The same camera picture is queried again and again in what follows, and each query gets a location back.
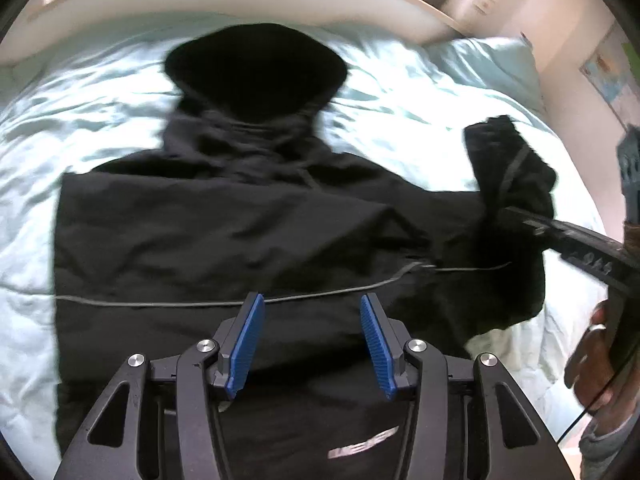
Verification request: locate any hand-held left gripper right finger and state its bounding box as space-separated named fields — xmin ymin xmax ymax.
xmin=360 ymin=293 xmax=576 ymax=480

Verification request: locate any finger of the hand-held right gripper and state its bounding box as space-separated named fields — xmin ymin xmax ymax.
xmin=500 ymin=205 xmax=628 ymax=262
xmin=559 ymin=249 xmax=629 ymax=294

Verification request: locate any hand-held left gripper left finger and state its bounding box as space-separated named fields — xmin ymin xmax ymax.
xmin=52 ymin=292 xmax=266 ymax=480

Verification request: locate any black hooded jacket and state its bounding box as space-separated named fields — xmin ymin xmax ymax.
xmin=52 ymin=22 xmax=558 ymax=480

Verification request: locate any person's right forearm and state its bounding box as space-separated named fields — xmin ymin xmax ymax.
xmin=580 ymin=412 xmax=640 ymax=480

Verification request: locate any person's right hand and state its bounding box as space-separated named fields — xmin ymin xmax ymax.
xmin=564 ymin=300 xmax=640 ymax=431

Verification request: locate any light blue pillow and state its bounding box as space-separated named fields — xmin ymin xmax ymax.
xmin=425 ymin=36 xmax=546 ymax=113

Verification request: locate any light blue quilted blanket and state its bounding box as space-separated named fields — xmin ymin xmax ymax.
xmin=0 ymin=10 xmax=608 ymax=461

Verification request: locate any thin black cable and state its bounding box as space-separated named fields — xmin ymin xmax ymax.
xmin=556 ymin=355 xmax=628 ymax=445

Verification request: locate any wall poster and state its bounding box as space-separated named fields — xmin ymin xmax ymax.
xmin=580 ymin=22 xmax=640 ymax=126

